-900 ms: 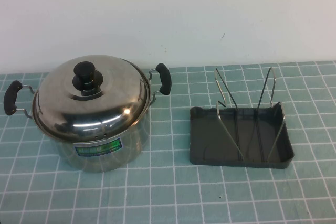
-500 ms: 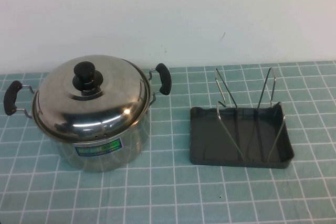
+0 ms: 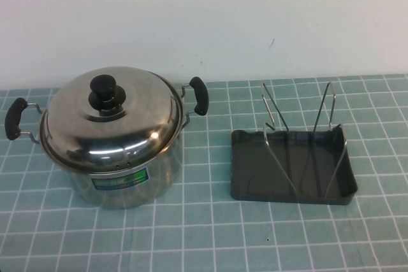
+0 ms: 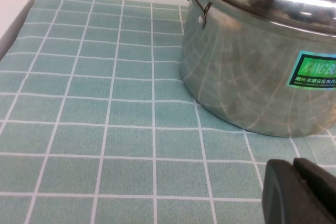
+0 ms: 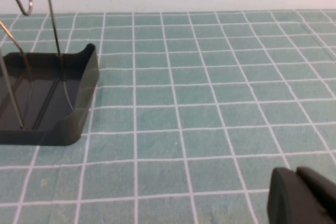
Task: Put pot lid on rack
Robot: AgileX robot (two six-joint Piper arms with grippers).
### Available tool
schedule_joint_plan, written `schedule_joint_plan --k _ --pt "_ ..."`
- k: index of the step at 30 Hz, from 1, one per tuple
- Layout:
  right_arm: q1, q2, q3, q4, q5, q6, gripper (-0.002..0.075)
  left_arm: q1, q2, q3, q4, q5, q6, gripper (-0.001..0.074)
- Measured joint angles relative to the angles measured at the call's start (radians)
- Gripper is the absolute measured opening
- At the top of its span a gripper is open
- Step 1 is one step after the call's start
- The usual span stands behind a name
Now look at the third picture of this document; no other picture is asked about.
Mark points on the stainless steel lid black knob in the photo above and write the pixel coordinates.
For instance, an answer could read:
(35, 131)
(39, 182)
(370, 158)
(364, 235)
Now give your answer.
(134, 125)

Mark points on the black plastic drip tray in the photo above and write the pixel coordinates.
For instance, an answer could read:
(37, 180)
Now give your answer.
(255, 170)

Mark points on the green white grid tablecloth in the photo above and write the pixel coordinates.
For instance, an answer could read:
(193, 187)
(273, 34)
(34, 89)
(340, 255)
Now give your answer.
(204, 237)

